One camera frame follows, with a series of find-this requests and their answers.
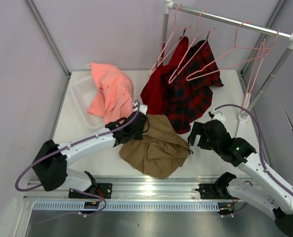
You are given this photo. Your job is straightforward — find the khaki brown skirt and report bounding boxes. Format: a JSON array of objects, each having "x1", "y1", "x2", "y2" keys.
[{"x1": 120, "y1": 115, "x2": 193, "y2": 179}]

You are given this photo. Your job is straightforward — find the pink wire hanger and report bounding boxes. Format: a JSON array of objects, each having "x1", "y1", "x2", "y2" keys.
[
  {"x1": 186, "y1": 21, "x2": 272, "y2": 81},
  {"x1": 245, "y1": 29, "x2": 280, "y2": 99}
]

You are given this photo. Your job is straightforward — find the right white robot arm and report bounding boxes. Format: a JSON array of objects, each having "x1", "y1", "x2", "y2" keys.
[{"x1": 188, "y1": 119, "x2": 293, "y2": 237}]

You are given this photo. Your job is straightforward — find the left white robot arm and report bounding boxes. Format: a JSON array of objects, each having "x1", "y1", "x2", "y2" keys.
[{"x1": 33, "y1": 111, "x2": 148, "y2": 192}]

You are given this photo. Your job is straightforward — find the salmon pink skirt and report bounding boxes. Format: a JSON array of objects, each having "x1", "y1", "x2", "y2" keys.
[{"x1": 88, "y1": 62, "x2": 134, "y2": 124}]

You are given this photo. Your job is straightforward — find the red black plaid skirt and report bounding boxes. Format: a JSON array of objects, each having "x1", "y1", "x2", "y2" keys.
[{"x1": 163, "y1": 40, "x2": 223, "y2": 134}]

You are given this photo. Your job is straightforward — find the plain red skirt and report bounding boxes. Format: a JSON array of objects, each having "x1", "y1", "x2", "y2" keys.
[{"x1": 140, "y1": 37, "x2": 189, "y2": 115}]

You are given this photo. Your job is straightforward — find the pink hanger with plaid skirt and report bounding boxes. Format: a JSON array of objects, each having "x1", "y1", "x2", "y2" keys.
[{"x1": 168, "y1": 9, "x2": 215, "y2": 84}]

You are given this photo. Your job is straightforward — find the pink hanger with red skirt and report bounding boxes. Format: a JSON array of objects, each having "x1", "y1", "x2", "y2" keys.
[{"x1": 148, "y1": 4, "x2": 191, "y2": 77}]

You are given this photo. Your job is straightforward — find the white plastic basket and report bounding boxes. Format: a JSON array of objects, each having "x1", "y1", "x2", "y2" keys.
[{"x1": 70, "y1": 71, "x2": 104, "y2": 130}]

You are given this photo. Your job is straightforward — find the metal clothes rack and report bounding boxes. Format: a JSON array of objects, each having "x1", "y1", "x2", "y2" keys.
[{"x1": 161, "y1": 0, "x2": 293, "y2": 123}]

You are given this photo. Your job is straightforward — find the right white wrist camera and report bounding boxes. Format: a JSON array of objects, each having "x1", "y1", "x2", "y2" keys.
[{"x1": 208, "y1": 108, "x2": 226, "y2": 122}]

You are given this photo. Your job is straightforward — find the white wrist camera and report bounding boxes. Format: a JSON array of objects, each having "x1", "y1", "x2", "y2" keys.
[
  {"x1": 133, "y1": 100, "x2": 148, "y2": 115},
  {"x1": 208, "y1": 108, "x2": 226, "y2": 122}
]

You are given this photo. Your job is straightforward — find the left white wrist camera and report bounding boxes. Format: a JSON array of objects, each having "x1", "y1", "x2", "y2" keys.
[{"x1": 133, "y1": 100, "x2": 148, "y2": 115}]

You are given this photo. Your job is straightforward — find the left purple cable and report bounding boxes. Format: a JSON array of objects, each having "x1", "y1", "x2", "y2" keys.
[{"x1": 14, "y1": 100, "x2": 141, "y2": 224}]

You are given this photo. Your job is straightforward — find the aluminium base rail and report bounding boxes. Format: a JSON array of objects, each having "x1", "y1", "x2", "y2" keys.
[{"x1": 23, "y1": 175, "x2": 220, "y2": 201}]

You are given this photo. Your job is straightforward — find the white slotted cable duct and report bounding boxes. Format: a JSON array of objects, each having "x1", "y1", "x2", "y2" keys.
[{"x1": 33, "y1": 201, "x2": 220, "y2": 212}]

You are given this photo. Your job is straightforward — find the pink empty wire hanger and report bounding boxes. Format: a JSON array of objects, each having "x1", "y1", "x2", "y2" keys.
[{"x1": 245, "y1": 29, "x2": 280, "y2": 99}]

